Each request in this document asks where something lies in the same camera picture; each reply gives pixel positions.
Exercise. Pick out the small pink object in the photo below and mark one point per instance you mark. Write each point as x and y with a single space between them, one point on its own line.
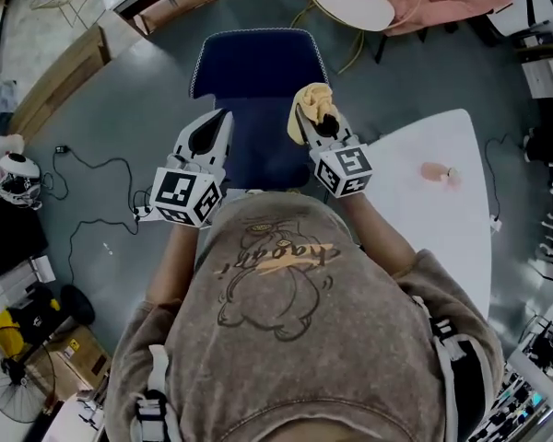
438 173

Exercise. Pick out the white power strip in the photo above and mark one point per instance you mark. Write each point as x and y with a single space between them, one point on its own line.
143 212

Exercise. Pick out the person's brown printed t-shirt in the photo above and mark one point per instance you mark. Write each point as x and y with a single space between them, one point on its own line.
304 348

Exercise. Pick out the person's left forearm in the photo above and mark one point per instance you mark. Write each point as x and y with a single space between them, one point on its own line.
180 260

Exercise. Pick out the dark blue chair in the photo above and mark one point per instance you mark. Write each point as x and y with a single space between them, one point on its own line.
258 72

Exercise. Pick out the black hard case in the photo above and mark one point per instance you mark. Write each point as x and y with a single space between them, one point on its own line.
4 237

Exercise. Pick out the yellow wiping cloth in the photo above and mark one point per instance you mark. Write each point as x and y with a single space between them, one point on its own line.
315 97

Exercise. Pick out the cluttered equipment bench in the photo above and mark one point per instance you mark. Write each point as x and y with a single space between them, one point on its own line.
534 362

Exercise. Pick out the black yellow equipment case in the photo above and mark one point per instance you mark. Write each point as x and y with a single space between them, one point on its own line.
23 320

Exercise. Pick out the person's right forearm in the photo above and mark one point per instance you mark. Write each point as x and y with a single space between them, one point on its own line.
378 228

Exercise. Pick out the large white table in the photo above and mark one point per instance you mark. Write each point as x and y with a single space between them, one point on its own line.
442 228

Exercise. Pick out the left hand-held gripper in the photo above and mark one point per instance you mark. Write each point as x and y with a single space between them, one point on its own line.
177 191

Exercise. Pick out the white black helmet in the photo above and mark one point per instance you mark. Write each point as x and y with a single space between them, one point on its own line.
20 177

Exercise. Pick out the cardboard box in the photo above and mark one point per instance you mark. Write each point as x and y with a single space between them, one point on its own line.
74 357

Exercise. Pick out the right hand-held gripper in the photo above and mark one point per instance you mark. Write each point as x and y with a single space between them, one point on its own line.
345 168

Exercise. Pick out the white workbench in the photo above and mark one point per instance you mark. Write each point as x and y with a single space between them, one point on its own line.
74 419

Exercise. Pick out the low wooden platform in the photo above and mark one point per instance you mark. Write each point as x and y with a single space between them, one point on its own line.
60 76

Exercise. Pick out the white plastic bag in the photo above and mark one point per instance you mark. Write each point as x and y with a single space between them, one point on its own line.
0 147

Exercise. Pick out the small white scrap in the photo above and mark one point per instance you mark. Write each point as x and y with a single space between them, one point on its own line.
108 247

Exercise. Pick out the white shelf unit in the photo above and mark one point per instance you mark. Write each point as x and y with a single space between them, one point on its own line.
544 72

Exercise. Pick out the white carton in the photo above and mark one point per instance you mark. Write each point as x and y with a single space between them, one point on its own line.
41 267

